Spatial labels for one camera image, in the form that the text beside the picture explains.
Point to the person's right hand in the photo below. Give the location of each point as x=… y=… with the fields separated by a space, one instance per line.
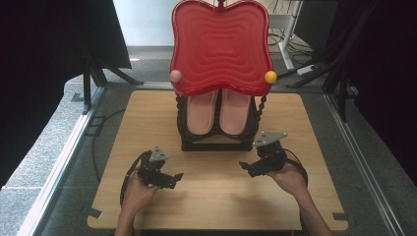
x=291 y=182

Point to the white power strip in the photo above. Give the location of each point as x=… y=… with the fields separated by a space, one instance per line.
x=306 y=69

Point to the red and black shoe rack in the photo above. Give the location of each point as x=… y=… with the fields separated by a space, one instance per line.
x=221 y=49

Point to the person's left hand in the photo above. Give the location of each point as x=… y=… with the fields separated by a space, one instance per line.
x=137 y=195

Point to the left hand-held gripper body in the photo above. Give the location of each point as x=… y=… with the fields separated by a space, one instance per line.
x=150 y=172

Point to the black curtain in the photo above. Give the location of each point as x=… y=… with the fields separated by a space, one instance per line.
x=387 y=65
x=49 y=49

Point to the pink slipper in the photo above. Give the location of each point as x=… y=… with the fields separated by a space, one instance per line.
x=200 y=113
x=235 y=113

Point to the white desk leg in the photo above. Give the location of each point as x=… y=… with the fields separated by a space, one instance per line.
x=288 y=39

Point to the black metal stand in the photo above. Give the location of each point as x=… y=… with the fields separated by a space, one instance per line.
x=342 y=95
x=87 y=88

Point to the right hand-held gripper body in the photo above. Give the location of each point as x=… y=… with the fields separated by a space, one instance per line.
x=272 y=157

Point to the dark monitor panel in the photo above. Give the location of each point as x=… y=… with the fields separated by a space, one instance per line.
x=314 y=23

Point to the aluminium rail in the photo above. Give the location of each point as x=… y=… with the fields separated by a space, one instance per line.
x=364 y=160
x=62 y=160

